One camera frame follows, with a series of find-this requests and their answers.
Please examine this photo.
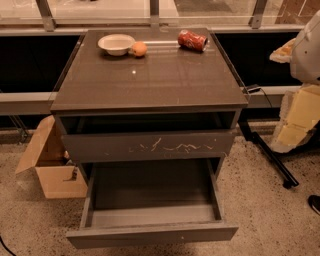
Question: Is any open cardboard box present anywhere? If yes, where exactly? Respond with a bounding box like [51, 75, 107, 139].
[15, 115, 87, 199]

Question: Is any black power adapter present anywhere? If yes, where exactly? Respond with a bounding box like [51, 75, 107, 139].
[243, 84, 261, 94]

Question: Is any red soda can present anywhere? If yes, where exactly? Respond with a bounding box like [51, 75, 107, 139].
[178, 29, 208, 52]

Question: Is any black floor cable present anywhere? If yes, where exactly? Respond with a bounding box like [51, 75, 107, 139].
[0, 235, 17, 256]

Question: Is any orange fruit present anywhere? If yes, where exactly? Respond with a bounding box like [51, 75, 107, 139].
[132, 41, 147, 57]

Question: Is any black shoe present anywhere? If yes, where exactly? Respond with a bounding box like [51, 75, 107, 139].
[308, 195, 320, 215]

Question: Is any black metal stand base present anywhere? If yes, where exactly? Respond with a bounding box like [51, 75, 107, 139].
[238, 119, 299, 189]

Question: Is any white bowl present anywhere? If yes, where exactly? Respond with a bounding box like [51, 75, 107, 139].
[98, 34, 135, 56]

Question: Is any scratched middle grey drawer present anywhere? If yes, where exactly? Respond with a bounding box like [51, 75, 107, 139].
[62, 130, 234, 163]

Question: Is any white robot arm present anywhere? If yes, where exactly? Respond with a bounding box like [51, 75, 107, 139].
[269, 11, 320, 153]

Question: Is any dark grey drawer cabinet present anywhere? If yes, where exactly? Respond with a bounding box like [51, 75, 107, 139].
[51, 29, 247, 176]

